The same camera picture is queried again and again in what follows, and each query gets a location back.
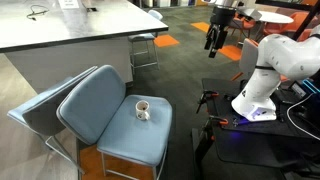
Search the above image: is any black robot stand platform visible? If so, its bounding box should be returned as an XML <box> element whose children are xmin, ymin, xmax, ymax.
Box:
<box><xmin>191</xmin><ymin>77</ymin><xmax>320</xmax><ymax>180</ymax></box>

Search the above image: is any black cable on counter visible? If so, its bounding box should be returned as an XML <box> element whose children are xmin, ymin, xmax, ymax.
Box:
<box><xmin>26</xmin><ymin>4</ymin><xmax>50</xmax><ymax>22</ymax></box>

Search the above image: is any black orange clamp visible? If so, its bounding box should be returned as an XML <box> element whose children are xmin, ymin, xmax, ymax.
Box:
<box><xmin>199</xmin><ymin>114</ymin><xmax>230</xmax><ymax>142</ymax></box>
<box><xmin>195</xmin><ymin>90</ymin><xmax>220</xmax><ymax>115</ymax></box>

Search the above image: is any blue padded chair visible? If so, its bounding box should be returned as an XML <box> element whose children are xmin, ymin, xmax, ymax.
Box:
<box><xmin>56</xmin><ymin>64</ymin><xmax>174</xmax><ymax>180</ymax></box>

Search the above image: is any white mug with dark print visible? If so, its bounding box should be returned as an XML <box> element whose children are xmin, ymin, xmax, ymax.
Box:
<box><xmin>134</xmin><ymin>100</ymin><xmax>151</xmax><ymax>122</ymax></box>

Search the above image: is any white paper sheet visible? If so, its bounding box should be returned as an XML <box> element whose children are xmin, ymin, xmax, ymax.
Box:
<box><xmin>57</xmin><ymin>0</ymin><xmax>81</xmax><ymax>10</ymax></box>

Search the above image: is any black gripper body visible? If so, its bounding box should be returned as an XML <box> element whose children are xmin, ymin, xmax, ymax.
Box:
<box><xmin>210</xmin><ymin>5</ymin><xmax>237</xmax><ymax>37</ymax></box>

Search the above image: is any grey counter table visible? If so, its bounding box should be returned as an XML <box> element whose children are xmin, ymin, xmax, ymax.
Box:
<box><xmin>0</xmin><ymin>0</ymin><xmax>170</xmax><ymax>95</ymax></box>

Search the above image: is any blue chair with grey back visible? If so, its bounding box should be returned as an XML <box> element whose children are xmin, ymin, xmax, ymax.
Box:
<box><xmin>7</xmin><ymin>65</ymin><xmax>99</xmax><ymax>175</ymax></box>

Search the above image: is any light blue metal stool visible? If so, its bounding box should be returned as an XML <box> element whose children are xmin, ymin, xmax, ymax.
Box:
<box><xmin>127</xmin><ymin>9</ymin><xmax>165</xmax><ymax>76</ymax></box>

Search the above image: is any black slanted pole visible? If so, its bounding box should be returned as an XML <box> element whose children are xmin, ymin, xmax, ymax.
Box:
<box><xmin>292</xmin><ymin>0</ymin><xmax>320</xmax><ymax>42</ymax></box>

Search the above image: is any blue lit control box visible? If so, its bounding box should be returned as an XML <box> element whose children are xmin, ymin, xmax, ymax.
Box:
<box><xmin>287</xmin><ymin>77</ymin><xmax>320</xmax><ymax>101</ymax></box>

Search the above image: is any white cable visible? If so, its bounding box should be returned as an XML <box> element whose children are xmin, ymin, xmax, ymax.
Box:
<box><xmin>286</xmin><ymin>92</ymin><xmax>320</xmax><ymax>141</ymax></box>

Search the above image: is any white round table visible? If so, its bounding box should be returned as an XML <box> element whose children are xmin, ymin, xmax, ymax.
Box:
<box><xmin>255</xmin><ymin>10</ymin><xmax>295</xmax><ymax>25</ymax></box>

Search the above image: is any grey chair with orange seat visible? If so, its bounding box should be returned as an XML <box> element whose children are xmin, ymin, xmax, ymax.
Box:
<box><xmin>231</xmin><ymin>37</ymin><xmax>260</xmax><ymax>82</ymax></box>

